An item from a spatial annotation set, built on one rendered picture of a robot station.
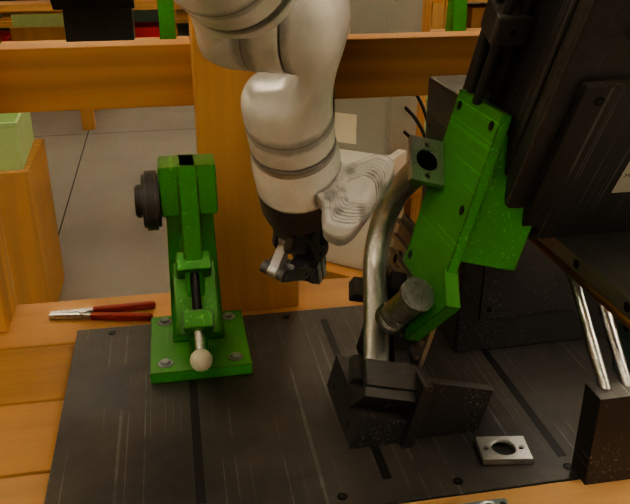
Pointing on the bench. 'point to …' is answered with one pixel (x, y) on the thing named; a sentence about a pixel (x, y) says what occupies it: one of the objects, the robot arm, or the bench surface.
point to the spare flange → (500, 454)
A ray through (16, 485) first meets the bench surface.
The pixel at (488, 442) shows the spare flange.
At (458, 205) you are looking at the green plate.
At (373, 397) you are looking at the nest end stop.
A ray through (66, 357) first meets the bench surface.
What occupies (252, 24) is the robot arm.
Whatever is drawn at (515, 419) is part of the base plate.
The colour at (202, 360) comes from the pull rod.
